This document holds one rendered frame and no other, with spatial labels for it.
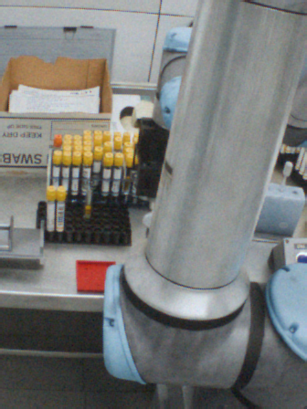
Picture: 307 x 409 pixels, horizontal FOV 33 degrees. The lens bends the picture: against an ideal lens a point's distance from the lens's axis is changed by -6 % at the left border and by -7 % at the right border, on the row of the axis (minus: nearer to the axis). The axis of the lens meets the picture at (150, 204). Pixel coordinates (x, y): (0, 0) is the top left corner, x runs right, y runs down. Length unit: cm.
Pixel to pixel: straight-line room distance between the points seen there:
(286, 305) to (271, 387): 9
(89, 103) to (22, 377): 97
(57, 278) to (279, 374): 49
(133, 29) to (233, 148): 100
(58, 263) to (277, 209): 41
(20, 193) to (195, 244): 70
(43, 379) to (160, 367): 134
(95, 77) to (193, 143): 95
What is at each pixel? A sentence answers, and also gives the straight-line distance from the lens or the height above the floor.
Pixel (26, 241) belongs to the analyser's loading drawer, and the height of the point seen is 91.
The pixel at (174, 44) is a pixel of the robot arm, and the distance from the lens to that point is 74.
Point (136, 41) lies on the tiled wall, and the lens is 137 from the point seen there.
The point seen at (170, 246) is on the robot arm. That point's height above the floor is 125.
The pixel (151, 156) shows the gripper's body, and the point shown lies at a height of 108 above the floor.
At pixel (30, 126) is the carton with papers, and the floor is 99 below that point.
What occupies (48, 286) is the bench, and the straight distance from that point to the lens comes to 90.
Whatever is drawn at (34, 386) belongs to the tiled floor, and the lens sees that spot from 180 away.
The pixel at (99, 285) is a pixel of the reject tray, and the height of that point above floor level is 88.
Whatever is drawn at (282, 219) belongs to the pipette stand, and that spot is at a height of 92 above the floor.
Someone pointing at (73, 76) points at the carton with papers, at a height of 97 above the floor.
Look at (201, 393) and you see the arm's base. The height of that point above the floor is 98.
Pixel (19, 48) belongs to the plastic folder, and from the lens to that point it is 135.
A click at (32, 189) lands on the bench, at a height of 88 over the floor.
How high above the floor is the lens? 154
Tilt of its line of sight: 38 degrees down
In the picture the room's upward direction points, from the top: 10 degrees clockwise
